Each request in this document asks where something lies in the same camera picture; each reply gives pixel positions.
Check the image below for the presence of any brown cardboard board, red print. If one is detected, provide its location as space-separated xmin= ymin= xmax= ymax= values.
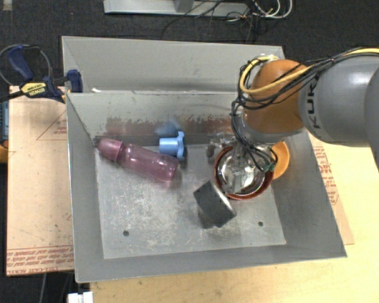
xmin=6 ymin=85 xmax=356 ymax=277

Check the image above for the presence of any shiny metal bowl, red-brown rim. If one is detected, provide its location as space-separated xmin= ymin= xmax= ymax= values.
xmin=214 ymin=146 xmax=275 ymax=201

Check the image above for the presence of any light blue plastic knob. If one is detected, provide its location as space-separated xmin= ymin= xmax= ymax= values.
xmin=158 ymin=130 xmax=188 ymax=162

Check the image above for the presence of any orange bowl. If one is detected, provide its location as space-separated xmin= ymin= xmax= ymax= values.
xmin=269 ymin=141 xmax=291 ymax=181

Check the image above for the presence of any small grey metal thing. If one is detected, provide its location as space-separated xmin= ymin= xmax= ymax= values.
xmin=206 ymin=132 xmax=233 ymax=165

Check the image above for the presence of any grey metal bin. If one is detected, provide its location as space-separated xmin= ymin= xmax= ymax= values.
xmin=61 ymin=35 xmax=348 ymax=283

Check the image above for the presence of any dark grey cylinder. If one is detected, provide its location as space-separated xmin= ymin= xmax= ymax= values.
xmin=193 ymin=181 xmax=238 ymax=229

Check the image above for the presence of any pink plastic bottle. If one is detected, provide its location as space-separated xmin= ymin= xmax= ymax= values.
xmin=96 ymin=137 xmax=180 ymax=183

